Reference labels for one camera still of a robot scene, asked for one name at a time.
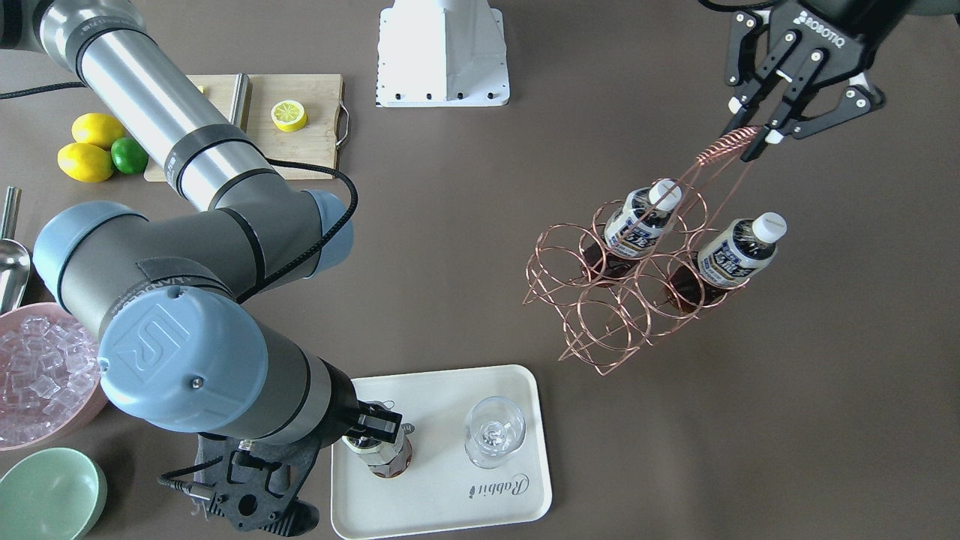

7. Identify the yellow half lemon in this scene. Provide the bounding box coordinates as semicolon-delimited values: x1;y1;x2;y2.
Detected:
270;99;308;133

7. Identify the cream rabbit tray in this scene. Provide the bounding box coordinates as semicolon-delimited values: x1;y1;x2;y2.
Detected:
330;364;553;539

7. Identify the steel muddler black tip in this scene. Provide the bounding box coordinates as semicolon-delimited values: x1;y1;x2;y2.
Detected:
226;73;251;132

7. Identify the green bowl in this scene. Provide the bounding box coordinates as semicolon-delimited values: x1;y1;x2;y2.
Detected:
1;448;107;539

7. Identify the clear wine glass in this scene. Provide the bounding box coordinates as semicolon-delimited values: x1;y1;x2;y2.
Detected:
465;396;526;470

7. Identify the steel ice scoop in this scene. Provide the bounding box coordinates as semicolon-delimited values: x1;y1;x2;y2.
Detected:
1;187;33;314

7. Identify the copper wire bottle basket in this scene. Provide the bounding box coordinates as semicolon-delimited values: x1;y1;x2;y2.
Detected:
523;126;761;376

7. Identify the bamboo cutting board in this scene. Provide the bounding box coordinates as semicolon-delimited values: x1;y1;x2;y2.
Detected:
144;73;351;183

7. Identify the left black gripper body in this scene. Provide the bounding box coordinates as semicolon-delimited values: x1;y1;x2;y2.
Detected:
772;1;915;71

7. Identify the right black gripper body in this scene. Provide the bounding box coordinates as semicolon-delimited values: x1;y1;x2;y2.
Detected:
315;379;374;449

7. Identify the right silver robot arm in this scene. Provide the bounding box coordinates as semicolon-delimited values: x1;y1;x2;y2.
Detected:
2;1;401;447

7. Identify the pink bowl of ice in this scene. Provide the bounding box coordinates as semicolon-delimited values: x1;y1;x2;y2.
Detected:
1;303;107;452

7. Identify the tea bottle white cap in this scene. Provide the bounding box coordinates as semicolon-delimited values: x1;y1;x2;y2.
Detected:
340;422;413;479

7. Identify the green lime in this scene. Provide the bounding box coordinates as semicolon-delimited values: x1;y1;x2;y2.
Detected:
109;136;150;175

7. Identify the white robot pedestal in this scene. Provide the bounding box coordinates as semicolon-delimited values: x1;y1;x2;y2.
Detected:
375;1;511;107

